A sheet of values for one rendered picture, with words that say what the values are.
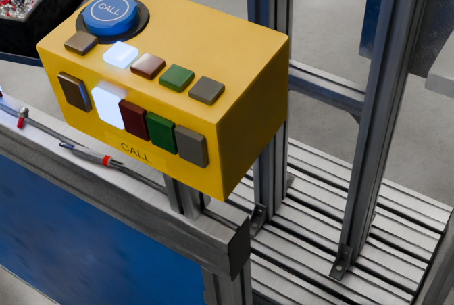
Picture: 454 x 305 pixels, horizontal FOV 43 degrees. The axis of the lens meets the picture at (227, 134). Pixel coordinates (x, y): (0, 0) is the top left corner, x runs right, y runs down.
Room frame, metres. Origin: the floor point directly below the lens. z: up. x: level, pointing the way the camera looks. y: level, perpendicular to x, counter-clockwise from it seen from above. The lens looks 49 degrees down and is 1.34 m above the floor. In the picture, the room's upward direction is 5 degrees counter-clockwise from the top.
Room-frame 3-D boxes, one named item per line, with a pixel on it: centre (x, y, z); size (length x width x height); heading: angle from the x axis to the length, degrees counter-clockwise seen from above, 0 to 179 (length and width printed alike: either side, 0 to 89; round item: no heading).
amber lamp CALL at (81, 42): (0.33, 0.10, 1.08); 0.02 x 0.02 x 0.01; 54
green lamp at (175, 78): (0.28, 0.03, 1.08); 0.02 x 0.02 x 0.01; 54
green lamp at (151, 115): (0.26, 0.04, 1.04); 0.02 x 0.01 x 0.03; 54
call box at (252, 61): (0.33, 0.04, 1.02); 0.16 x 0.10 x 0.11; 54
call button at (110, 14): (0.35, 0.08, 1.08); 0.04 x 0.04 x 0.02
